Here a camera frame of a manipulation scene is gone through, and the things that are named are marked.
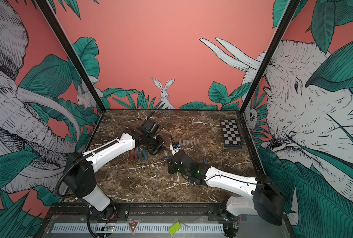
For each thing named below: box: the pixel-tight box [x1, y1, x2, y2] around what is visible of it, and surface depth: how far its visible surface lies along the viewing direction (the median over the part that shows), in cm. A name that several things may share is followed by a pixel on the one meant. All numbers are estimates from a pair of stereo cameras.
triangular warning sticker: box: [126, 220, 141, 235], surface depth 71 cm
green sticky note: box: [168, 221, 181, 236], surface depth 70 cm
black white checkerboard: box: [220, 118, 243, 149], surface depth 106 cm
